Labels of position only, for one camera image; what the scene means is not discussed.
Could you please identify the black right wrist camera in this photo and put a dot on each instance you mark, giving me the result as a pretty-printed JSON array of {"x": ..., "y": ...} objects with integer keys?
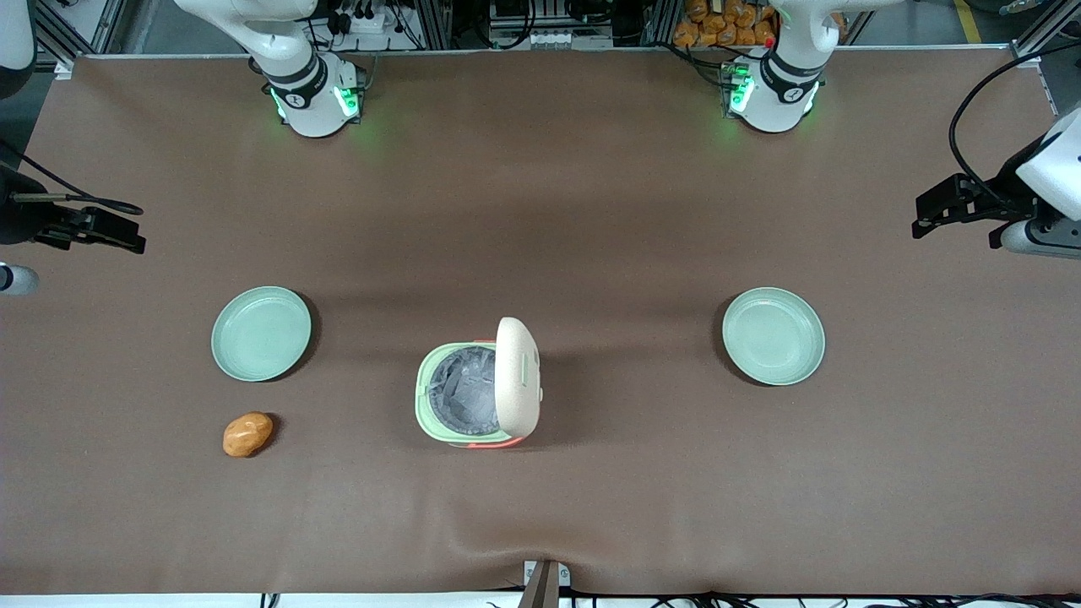
[{"x": 108, "y": 221}]

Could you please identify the white power strip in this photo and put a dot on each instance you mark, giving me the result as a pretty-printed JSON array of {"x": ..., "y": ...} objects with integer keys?
[{"x": 367, "y": 24}]

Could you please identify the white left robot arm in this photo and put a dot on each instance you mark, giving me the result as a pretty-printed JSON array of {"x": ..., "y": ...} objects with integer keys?
[{"x": 781, "y": 97}]

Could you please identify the cream rice cooker orange trim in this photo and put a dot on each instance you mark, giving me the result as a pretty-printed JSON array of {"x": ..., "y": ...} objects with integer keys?
[{"x": 517, "y": 380}]

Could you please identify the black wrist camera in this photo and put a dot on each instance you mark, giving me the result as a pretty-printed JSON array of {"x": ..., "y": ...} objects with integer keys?
[
  {"x": 108, "y": 221},
  {"x": 946, "y": 194}
]

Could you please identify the aluminium frame profile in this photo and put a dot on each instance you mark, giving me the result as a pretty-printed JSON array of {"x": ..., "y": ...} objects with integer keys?
[
  {"x": 63, "y": 29},
  {"x": 1043, "y": 34}
]

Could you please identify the brown table mat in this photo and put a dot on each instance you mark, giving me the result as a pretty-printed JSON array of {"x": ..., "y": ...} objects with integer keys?
[{"x": 591, "y": 211}]

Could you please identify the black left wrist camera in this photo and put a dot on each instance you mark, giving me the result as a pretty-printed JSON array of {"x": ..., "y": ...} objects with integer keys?
[{"x": 946, "y": 194}]

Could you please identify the pile of orange bread rolls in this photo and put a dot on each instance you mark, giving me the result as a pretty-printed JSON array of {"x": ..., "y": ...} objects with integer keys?
[{"x": 718, "y": 24}]

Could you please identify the grey metal camera post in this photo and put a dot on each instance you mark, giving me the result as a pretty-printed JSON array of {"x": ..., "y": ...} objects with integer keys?
[{"x": 540, "y": 587}]

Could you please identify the golden brown bread roll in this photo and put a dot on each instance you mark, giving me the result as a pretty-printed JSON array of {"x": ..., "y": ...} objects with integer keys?
[{"x": 247, "y": 434}]

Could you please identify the pale green round plate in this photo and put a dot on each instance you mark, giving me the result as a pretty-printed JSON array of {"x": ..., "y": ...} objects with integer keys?
[
  {"x": 773, "y": 336},
  {"x": 260, "y": 334}
]

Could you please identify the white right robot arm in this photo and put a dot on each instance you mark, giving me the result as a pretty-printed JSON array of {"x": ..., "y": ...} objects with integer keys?
[{"x": 314, "y": 105}]

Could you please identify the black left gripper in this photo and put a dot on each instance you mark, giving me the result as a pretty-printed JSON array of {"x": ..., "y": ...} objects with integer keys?
[{"x": 1002, "y": 193}]

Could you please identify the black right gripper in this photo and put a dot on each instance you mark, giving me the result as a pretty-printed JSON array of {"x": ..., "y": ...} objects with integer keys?
[{"x": 19, "y": 222}]

